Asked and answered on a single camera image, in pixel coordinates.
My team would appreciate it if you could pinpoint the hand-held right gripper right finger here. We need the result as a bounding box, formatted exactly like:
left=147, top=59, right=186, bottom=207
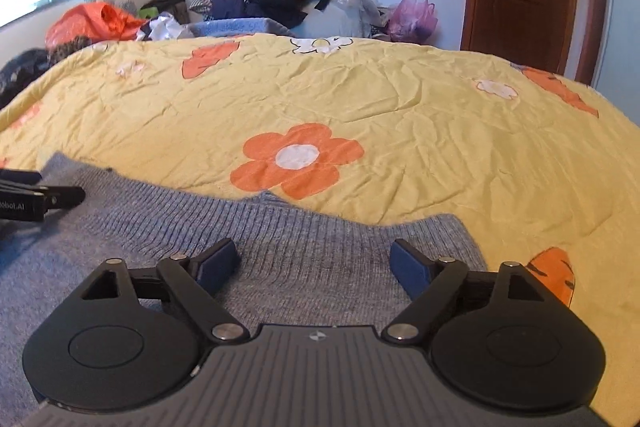
left=380, top=238, right=577, bottom=345

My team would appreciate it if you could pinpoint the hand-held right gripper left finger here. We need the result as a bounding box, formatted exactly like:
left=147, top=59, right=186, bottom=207
left=55, top=237, right=251, bottom=345

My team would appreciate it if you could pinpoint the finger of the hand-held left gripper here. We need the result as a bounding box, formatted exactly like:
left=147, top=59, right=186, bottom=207
left=29, top=185, right=87, bottom=211
left=0, top=168, right=44, bottom=188

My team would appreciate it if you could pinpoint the grey sweater with navy sleeves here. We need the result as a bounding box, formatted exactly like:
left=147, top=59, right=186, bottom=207
left=0, top=151, right=489, bottom=427

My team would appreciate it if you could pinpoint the dark floral cloth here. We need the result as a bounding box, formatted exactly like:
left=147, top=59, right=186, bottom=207
left=0, top=48, right=52, bottom=110

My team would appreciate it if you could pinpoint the yellow floral quilt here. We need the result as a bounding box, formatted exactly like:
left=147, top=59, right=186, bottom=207
left=0, top=32, right=640, bottom=427

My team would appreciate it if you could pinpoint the leopard print cloth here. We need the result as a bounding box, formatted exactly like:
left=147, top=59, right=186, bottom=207
left=47, top=35, right=97, bottom=64

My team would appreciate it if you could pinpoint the orange plastic bag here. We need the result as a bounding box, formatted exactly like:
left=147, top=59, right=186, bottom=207
left=45, top=2, right=151, bottom=51

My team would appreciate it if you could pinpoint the white and black cloth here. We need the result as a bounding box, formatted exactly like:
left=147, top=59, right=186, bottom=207
left=140, top=13, right=194, bottom=42

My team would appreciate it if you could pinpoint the brown bag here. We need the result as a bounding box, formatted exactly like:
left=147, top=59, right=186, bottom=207
left=140, top=0, right=191, bottom=25

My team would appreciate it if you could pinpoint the blue knitted cloth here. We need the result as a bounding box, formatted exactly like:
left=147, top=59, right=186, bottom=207
left=191, top=17, right=292, bottom=40

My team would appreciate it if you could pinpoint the pink plastic bag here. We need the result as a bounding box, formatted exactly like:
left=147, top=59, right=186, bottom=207
left=386, top=0, right=439, bottom=44

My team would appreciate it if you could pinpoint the clear plastic bag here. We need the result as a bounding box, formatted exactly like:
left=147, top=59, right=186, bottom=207
left=299, top=0, right=382, bottom=40

